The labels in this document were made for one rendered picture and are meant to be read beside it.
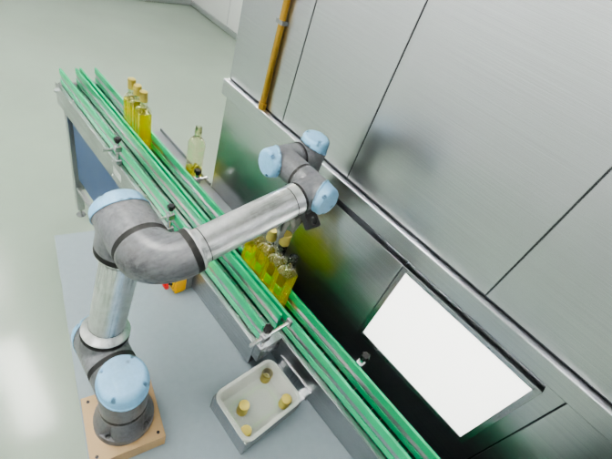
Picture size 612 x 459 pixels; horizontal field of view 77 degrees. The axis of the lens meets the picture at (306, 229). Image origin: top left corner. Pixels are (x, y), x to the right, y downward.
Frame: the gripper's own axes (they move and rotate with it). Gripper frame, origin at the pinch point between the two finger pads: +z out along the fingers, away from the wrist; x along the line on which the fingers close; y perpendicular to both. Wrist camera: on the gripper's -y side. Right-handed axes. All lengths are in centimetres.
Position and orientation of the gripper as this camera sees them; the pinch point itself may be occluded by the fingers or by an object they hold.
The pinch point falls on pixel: (286, 235)
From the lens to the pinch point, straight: 121.4
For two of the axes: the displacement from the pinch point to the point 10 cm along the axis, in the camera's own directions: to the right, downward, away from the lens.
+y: -6.2, -6.6, 4.3
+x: -7.3, 2.7, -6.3
